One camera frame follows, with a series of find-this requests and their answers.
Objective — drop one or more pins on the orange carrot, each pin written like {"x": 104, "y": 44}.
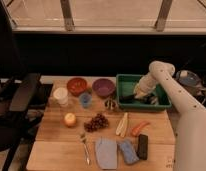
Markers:
{"x": 137, "y": 129}

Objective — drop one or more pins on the blue cup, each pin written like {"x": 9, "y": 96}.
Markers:
{"x": 85, "y": 100}

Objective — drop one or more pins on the green plastic tray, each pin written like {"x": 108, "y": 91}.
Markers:
{"x": 125, "y": 84}

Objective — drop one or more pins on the purple bowl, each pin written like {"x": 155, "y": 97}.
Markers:
{"x": 103, "y": 87}

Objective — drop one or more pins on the yellow apple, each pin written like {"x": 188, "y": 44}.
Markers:
{"x": 70, "y": 120}

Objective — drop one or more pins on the light blue cloth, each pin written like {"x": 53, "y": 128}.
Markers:
{"x": 106, "y": 153}

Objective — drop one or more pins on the black rectangular block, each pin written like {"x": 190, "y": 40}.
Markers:
{"x": 142, "y": 150}

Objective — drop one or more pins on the black chair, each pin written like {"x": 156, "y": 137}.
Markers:
{"x": 14, "y": 124}

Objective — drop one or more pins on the red bowl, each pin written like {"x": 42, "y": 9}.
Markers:
{"x": 76, "y": 86}

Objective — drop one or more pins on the dark grape bunch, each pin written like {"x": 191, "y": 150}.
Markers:
{"x": 96, "y": 123}

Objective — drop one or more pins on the silver fork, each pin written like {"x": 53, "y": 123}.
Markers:
{"x": 83, "y": 140}

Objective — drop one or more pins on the small striped object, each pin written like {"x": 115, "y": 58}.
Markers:
{"x": 110, "y": 104}

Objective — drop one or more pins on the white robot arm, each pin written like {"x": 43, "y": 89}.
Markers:
{"x": 190, "y": 147}

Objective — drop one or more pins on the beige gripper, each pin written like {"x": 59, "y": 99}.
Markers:
{"x": 138, "y": 93}

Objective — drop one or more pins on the black dish brush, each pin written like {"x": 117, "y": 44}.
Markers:
{"x": 148, "y": 99}

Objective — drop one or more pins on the blue sponge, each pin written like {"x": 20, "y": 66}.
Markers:
{"x": 128, "y": 151}

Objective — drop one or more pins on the white cup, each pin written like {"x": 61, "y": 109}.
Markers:
{"x": 61, "y": 96}

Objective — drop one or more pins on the blue bucket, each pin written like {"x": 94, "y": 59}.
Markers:
{"x": 189, "y": 80}

